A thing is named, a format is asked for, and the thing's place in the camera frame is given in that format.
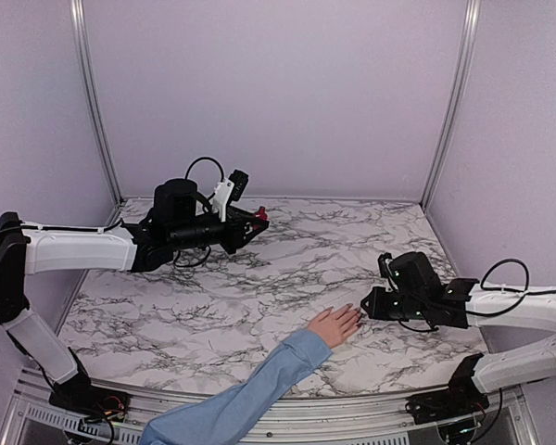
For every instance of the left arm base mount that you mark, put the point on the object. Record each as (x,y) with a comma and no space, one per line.
(95,402)

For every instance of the red nail polish bottle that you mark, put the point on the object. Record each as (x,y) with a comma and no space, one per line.
(261,214)

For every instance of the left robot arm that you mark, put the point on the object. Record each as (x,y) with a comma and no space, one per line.
(181,218)

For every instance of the blue sleeved forearm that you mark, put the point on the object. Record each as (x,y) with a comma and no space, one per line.
(227,417)

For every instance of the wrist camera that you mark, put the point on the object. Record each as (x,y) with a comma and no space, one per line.
(382,262)
(228,190)

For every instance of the aluminium frame post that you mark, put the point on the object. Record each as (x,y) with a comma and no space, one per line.
(458,87)
(91,95)

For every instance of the left aluminium frame post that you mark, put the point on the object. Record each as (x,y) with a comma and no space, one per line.
(91,95)

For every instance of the mannequin hand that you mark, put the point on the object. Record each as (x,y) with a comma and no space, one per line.
(335,327)

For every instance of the front aluminium rail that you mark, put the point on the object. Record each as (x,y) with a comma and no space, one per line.
(368,419)

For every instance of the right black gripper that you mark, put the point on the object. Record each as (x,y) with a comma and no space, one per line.
(374,306)

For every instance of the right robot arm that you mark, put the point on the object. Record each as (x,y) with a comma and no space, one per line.
(468,302)

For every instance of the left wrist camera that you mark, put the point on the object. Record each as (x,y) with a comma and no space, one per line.
(228,190)

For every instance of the right aluminium frame post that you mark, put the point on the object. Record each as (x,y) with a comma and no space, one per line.
(458,87)

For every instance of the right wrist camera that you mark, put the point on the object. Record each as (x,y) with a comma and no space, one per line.
(382,262)

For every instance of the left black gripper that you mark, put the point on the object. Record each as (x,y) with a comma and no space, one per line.
(236,227)

